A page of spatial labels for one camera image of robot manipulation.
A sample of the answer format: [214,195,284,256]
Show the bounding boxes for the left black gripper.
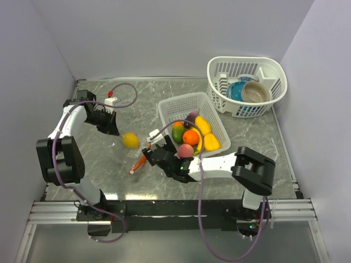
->
[84,108,120,136]

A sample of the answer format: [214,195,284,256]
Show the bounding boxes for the fake yellow lemon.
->
[122,133,140,149]

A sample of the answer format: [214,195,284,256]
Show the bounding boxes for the clear zip top bag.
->
[120,133,151,175]

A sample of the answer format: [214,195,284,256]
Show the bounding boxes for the fake pink peach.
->
[178,144,194,158]

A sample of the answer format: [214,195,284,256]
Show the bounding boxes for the fake green orange mango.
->
[172,122,185,144]

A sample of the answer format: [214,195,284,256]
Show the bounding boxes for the fake purple eggplant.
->
[184,110,198,129]

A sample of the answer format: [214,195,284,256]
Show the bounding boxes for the fake yellow bell pepper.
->
[204,133,221,152]

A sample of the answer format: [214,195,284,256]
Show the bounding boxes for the fake yellow banana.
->
[190,127,202,156]

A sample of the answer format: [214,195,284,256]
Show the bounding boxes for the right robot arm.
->
[142,135,275,218]

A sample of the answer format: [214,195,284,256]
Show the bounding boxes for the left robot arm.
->
[36,90,120,220]

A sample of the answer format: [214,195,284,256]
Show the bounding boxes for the white rectangular perforated basket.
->
[157,92,231,158]

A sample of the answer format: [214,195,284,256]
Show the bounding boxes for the white round dish rack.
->
[207,56,287,118]

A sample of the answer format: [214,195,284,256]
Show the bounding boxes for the beige bowl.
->
[241,81,270,103]

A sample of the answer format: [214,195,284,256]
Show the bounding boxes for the blue white patterned plate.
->
[237,74,259,82]

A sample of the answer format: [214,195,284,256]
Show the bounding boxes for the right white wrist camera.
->
[146,129,167,148]

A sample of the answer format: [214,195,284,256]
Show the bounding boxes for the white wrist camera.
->
[104,97,118,113]
[146,129,167,148]

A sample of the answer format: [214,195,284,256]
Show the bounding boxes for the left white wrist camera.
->
[104,97,118,113]

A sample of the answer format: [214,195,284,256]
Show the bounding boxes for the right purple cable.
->
[150,121,271,261]

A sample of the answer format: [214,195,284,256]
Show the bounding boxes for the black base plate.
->
[76,199,271,237]

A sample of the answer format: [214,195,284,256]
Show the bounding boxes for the aluminium rail frame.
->
[16,174,330,262]

